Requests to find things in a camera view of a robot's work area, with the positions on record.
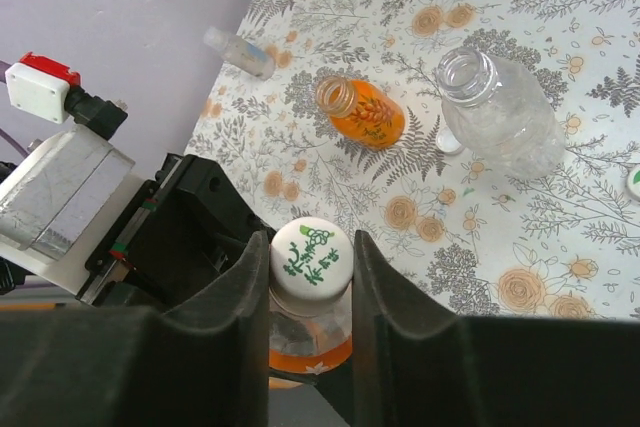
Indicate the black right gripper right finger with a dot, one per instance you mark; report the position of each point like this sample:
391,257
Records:
415,363

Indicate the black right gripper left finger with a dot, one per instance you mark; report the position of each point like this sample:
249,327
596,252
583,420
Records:
203,363

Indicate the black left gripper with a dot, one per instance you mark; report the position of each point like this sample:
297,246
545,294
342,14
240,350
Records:
180,231

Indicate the white cap green print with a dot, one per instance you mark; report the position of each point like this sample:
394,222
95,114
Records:
311,266

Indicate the orange juice bottle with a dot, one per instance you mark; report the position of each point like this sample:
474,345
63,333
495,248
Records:
360,111

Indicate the blue white bottle cap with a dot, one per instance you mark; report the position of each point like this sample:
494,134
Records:
447,143

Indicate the clear water bottle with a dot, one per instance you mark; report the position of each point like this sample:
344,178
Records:
497,109

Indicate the white green bottle cap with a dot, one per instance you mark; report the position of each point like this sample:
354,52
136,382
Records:
633,183

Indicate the small clear bottle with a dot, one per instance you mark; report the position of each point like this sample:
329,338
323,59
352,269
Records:
240,53

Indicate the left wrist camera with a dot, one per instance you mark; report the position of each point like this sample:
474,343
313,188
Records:
60,202

